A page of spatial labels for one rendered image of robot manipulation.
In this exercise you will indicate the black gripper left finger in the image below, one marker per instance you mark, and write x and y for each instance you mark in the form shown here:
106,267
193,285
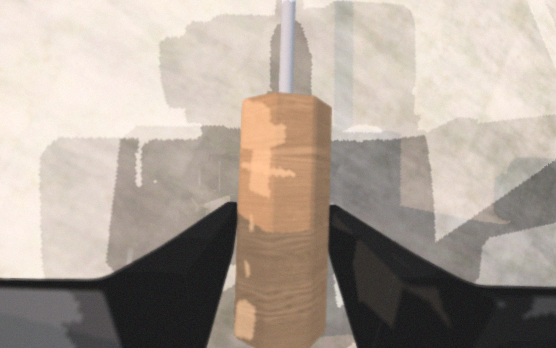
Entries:
167,298

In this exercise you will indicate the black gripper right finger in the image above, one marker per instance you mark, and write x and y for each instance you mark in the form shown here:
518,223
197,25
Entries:
394,298

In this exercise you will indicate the wooden-handled tool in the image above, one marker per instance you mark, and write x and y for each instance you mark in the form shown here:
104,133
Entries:
283,211

